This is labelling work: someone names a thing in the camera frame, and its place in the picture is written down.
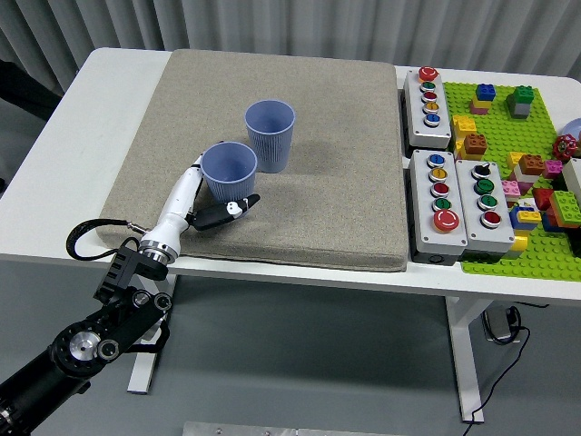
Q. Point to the grey five-button control box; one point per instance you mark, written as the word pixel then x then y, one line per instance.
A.
pixel 424 131
pixel 436 238

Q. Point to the blue yellow pink brick stack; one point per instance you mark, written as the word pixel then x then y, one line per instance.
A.
pixel 483 97

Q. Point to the blue ribbed plastic cup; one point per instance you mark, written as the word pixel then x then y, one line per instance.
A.
pixel 229 179
pixel 271 145

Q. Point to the green studded baseplate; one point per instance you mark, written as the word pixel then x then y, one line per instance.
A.
pixel 499 136

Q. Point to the grey power adapter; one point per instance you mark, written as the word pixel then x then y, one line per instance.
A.
pixel 498 324

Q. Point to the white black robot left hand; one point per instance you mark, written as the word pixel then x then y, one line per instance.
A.
pixel 174 204

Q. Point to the orange toy brick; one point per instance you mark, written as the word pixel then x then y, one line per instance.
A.
pixel 474 145
pixel 532 164

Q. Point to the grey four-button control box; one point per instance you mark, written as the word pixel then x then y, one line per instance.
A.
pixel 492 236

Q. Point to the white table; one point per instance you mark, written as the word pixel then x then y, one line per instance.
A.
pixel 408 281

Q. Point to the grey-brown cushion mat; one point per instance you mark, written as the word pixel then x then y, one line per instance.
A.
pixel 318 204

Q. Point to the white box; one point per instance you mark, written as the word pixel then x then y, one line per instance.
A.
pixel 574 177

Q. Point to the red toy brick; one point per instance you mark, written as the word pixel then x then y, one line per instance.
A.
pixel 542 199

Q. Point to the lavender plate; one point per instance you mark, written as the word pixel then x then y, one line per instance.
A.
pixel 574 127

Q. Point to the green orange brick stack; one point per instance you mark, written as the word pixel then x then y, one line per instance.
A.
pixel 565 206

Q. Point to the grey pleated curtain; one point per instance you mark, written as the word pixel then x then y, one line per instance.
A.
pixel 181 22

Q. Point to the yellow toy brick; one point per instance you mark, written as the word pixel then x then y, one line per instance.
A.
pixel 517 245
pixel 463 126

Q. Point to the green grey brick stack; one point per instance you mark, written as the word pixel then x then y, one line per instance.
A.
pixel 522 102

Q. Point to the pink toy brick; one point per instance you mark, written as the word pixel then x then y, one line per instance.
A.
pixel 553 169
pixel 510 188

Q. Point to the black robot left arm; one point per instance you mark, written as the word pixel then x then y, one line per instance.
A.
pixel 91 336

